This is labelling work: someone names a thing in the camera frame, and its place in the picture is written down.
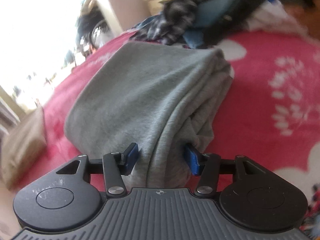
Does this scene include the cream nightstand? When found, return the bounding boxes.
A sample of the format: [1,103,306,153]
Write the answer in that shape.
[145,0,187,17]

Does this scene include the grey hoodie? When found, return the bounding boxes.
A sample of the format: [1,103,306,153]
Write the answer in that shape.
[64,41,235,189]

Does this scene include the beige folded cloth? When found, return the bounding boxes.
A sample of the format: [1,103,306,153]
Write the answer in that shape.
[0,107,48,191]

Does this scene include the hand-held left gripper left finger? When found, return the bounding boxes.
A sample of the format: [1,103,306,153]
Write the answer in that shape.
[55,142,139,198]

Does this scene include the tan jacket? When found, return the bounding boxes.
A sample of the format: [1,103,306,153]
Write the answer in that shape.
[80,0,98,13]

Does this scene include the wheelchair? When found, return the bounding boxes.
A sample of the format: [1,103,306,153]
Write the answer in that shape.
[75,0,113,52]

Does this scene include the grey curtain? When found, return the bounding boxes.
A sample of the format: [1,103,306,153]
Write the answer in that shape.
[0,97,21,140]

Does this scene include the white cloth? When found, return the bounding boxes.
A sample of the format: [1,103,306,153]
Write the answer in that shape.
[246,0,309,39]

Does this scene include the red floral blanket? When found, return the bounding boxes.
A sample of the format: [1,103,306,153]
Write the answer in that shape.
[42,29,320,240]

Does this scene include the blue cloth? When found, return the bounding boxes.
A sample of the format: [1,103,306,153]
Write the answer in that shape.
[182,0,238,49]

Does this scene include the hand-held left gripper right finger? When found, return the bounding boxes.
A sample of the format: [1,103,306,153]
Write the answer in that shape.
[184,144,266,197]

